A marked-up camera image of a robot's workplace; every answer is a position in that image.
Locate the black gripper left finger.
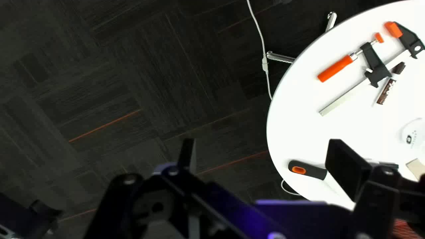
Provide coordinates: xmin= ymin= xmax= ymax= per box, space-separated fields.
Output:
xmin=84 ymin=137 xmax=286 ymax=239

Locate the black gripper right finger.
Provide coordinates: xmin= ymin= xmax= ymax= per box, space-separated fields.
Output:
xmin=325 ymin=137 xmax=425 ymax=239

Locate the brown dry erase marker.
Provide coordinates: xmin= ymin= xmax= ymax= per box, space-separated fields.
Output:
xmin=375 ymin=59 xmax=408 ymax=106

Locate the orange patterned sofa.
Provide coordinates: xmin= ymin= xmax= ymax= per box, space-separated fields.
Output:
xmin=392 ymin=218 xmax=418 ymax=239

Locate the white printed mug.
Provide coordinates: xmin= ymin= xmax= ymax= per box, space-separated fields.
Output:
xmin=400 ymin=116 xmax=425 ymax=147

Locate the orange black bar clamp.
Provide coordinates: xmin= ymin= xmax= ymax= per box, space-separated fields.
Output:
xmin=317 ymin=19 xmax=425 ymax=116

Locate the chrome table base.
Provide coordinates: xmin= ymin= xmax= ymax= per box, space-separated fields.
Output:
xmin=265 ymin=10 xmax=341 ymax=66

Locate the squeegee with black orange handle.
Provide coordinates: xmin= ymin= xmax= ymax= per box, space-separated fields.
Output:
xmin=287 ymin=159 xmax=330 ymax=181

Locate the white cable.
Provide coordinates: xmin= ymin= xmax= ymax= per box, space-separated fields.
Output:
xmin=245 ymin=0 xmax=275 ymax=100

